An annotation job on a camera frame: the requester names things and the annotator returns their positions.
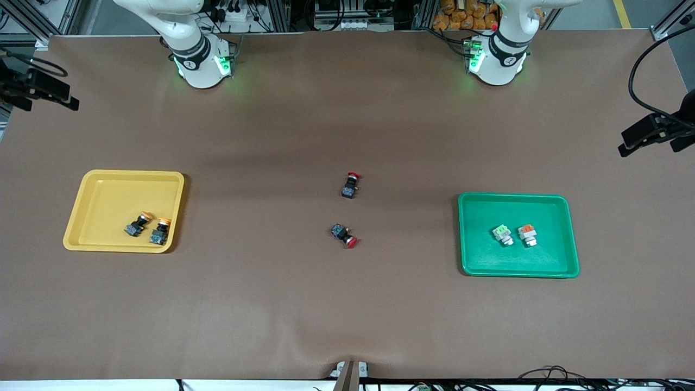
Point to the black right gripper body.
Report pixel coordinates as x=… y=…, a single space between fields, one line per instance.
x=21 y=86

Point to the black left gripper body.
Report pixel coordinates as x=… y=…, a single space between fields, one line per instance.
x=675 y=124

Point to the push button with orange base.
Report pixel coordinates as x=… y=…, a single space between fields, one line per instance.
x=526 y=234

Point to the yellow push button black base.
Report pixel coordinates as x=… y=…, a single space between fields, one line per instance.
x=159 y=233
x=136 y=226

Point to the push button with green base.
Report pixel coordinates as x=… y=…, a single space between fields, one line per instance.
x=502 y=234

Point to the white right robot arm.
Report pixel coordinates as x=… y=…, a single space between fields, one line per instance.
x=198 y=60

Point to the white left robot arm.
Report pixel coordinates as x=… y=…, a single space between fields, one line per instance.
x=499 y=60

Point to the yellow plastic tray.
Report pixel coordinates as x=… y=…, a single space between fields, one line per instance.
x=108 y=201

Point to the green plastic tray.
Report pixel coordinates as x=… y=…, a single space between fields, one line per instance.
x=499 y=260

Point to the white power strip with plugs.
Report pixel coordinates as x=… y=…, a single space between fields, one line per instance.
x=236 y=15

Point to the pile of orange objects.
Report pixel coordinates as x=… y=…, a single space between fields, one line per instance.
x=461 y=16

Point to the red push button black base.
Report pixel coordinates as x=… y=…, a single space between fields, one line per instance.
x=342 y=233
x=350 y=187

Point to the long white power strip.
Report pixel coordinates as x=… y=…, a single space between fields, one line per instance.
x=353 y=25

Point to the small green connector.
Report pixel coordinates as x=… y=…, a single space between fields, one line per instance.
x=421 y=387

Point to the brown table mat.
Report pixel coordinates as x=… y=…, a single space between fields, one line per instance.
x=347 y=304

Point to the metal table edge clamp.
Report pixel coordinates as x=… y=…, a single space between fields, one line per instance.
x=350 y=372

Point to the aluminium frame profile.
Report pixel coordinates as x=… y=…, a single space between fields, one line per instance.
x=279 y=13
x=670 y=24
x=423 y=13
x=32 y=30

